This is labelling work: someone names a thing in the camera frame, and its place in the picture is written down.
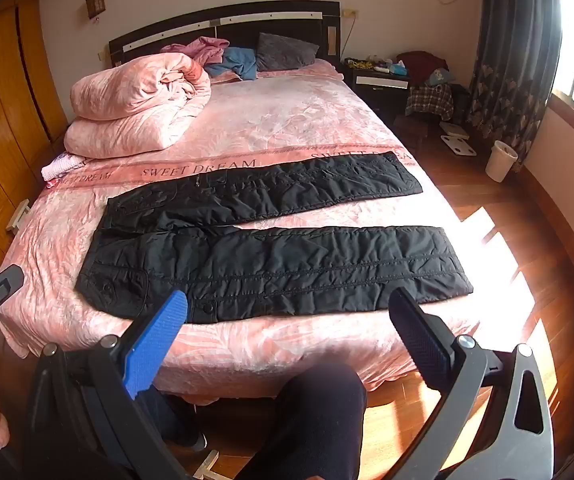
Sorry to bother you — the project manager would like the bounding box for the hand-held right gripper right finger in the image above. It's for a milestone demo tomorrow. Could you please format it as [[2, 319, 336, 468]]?
[[388, 287, 555, 480]]

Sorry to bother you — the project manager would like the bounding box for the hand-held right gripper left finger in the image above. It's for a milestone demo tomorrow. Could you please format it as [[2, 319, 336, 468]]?
[[22, 290, 190, 480]]

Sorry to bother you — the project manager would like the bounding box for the black puffer jacket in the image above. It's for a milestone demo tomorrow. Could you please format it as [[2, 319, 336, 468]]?
[[76, 151, 474, 324]]

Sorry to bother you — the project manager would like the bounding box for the person's leg in dark trousers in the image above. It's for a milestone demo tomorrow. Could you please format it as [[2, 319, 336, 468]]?
[[139, 387, 203, 448], [234, 364, 368, 480]]

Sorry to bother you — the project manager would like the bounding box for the dark shoe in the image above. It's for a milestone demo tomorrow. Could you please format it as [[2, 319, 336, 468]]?
[[174, 425, 209, 453]]

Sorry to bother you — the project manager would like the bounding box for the white pink small cloth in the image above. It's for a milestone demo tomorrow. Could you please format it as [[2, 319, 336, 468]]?
[[41, 154, 86, 183]]

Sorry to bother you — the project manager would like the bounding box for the white waste bin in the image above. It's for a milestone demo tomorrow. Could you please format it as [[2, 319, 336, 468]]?
[[484, 140, 519, 183]]

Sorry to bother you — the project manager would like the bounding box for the pink pillow back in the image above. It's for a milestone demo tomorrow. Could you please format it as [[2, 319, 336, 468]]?
[[63, 52, 213, 158]]

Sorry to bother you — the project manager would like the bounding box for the plaid cloth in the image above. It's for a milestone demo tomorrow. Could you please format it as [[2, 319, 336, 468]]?
[[405, 82, 454, 122]]

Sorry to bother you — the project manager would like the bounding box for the dark nightstand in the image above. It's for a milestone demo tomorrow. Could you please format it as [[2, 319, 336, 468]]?
[[342, 57, 413, 111]]

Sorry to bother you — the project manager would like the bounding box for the bed with pink sheet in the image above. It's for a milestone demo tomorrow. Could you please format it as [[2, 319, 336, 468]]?
[[0, 57, 483, 401]]

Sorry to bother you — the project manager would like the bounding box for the light blue cap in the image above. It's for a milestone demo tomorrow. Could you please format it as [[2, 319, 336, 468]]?
[[425, 67, 455, 87]]

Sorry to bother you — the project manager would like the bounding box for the dark red garment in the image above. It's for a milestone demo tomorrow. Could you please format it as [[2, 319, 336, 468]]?
[[396, 50, 449, 83]]

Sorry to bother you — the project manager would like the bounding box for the dark patterned curtain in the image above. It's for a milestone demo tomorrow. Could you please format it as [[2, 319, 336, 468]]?
[[467, 0, 563, 173]]

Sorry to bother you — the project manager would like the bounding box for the blue garment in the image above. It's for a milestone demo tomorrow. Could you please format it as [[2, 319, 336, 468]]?
[[204, 47, 259, 81]]

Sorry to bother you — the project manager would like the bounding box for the pink garment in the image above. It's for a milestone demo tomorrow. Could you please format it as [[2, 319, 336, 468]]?
[[161, 36, 230, 66]]

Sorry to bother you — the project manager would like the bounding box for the grey pillow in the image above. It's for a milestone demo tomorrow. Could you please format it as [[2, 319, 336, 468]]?
[[256, 32, 320, 72]]

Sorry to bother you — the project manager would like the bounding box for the dark wooden headboard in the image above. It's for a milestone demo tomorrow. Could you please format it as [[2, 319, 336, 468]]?
[[108, 0, 343, 68]]

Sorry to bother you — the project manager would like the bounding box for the white bracket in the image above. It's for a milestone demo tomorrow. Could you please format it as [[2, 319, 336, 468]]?
[[6, 199, 31, 233], [187, 452, 220, 480]]

